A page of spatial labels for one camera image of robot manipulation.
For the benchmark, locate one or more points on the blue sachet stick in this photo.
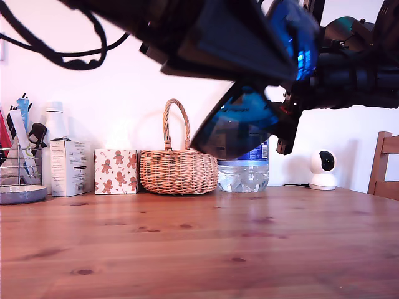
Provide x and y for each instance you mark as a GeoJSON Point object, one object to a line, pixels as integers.
{"type": "Point", "coordinates": [23, 107]}

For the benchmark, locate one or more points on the white bottle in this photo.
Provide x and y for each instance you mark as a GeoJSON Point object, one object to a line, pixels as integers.
{"type": "Point", "coordinates": [56, 121]}

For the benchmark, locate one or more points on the small white round camera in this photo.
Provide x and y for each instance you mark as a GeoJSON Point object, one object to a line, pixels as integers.
{"type": "Point", "coordinates": [324, 180]}

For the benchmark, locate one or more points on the black clip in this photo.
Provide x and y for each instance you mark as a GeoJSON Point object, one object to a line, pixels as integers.
{"type": "Point", "coordinates": [37, 132]}

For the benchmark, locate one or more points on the wooden chair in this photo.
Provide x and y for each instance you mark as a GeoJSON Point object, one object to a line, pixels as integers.
{"type": "Point", "coordinates": [378, 162]}

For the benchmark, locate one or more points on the large clear water bottle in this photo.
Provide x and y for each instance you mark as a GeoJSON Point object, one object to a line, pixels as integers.
{"type": "Point", "coordinates": [243, 177]}

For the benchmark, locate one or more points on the grey round plate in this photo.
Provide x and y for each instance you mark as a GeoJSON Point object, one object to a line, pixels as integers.
{"type": "Point", "coordinates": [22, 194]}

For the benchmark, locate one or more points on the black sunglasses blue mirrored lenses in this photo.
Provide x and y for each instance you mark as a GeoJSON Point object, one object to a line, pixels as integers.
{"type": "Point", "coordinates": [237, 134]}

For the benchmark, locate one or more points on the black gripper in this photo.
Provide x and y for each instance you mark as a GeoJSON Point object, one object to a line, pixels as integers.
{"type": "Point", "coordinates": [330, 81]}

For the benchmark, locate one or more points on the red packet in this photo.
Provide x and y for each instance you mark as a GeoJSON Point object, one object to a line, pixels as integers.
{"type": "Point", "coordinates": [3, 137]}

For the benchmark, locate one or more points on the white printed carton box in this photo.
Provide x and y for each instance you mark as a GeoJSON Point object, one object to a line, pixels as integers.
{"type": "Point", "coordinates": [70, 168]}

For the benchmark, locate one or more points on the gingerbread print tissue box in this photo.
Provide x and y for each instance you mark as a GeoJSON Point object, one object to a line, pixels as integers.
{"type": "Point", "coordinates": [115, 171]}

